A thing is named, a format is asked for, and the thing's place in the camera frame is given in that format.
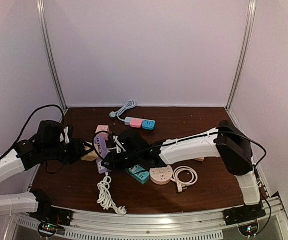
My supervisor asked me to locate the teal usb power strip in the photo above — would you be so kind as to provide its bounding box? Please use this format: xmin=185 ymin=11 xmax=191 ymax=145
xmin=125 ymin=165 xmax=150 ymax=185

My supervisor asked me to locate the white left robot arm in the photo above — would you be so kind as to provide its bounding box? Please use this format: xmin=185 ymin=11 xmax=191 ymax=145
xmin=0 ymin=120 xmax=96 ymax=222

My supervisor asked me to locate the beige cube socket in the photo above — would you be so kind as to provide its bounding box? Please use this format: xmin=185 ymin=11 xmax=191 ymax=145
xmin=81 ymin=146 xmax=98 ymax=162

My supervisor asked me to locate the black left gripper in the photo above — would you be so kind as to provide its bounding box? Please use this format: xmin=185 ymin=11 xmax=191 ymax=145
xmin=43 ymin=137 xmax=93 ymax=165

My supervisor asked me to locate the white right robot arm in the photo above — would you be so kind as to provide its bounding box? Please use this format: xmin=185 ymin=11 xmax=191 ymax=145
xmin=102 ymin=120 xmax=264 ymax=221

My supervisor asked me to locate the light blue strip cable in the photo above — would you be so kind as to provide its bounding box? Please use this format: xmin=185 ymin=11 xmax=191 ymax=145
xmin=109 ymin=100 xmax=137 ymax=123

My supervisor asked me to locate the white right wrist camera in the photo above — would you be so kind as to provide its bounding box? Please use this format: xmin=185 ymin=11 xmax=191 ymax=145
xmin=114 ymin=139 xmax=125 ymax=154

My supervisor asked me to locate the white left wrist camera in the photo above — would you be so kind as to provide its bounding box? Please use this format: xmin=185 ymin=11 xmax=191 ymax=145
xmin=59 ymin=125 xmax=71 ymax=145

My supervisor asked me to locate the round pink power socket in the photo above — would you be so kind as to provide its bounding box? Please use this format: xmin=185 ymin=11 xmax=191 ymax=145
xmin=149 ymin=165 xmax=173 ymax=186

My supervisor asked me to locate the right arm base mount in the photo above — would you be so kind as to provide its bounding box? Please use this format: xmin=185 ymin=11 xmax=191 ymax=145
xmin=223 ymin=203 xmax=266 ymax=237

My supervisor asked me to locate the white bundled strip cable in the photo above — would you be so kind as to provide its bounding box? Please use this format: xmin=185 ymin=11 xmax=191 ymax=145
xmin=96 ymin=173 xmax=127 ymax=216

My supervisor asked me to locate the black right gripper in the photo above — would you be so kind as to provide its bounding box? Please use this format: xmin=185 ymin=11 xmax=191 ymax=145
xmin=101 ymin=152 xmax=141 ymax=172

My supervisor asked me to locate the pink cube socket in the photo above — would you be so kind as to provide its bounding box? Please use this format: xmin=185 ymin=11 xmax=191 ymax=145
xmin=95 ymin=125 xmax=110 ymax=133

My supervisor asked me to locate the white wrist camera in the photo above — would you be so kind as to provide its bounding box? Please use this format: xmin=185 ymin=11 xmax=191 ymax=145
xmin=59 ymin=125 xmax=71 ymax=145
xmin=114 ymin=139 xmax=125 ymax=154

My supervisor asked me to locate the purple power strip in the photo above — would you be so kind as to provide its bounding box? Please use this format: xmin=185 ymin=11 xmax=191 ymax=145
xmin=94 ymin=135 xmax=111 ymax=174

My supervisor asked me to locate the small pink plug adapter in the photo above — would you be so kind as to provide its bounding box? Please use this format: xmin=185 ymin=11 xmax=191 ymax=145
xmin=195 ymin=157 xmax=204 ymax=163

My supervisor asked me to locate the aluminium front rail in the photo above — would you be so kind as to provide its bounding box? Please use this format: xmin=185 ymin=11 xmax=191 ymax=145
xmin=2 ymin=197 xmax=288 ymax=240

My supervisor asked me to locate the white coiled socket cable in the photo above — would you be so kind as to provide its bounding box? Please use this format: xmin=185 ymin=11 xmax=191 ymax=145
xmin=171 ymin=166 xmax=199 ymax=194

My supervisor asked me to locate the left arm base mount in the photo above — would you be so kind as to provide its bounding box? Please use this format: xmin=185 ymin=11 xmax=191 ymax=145
xmin=29 ymin=206 xmax=73 ymax=239

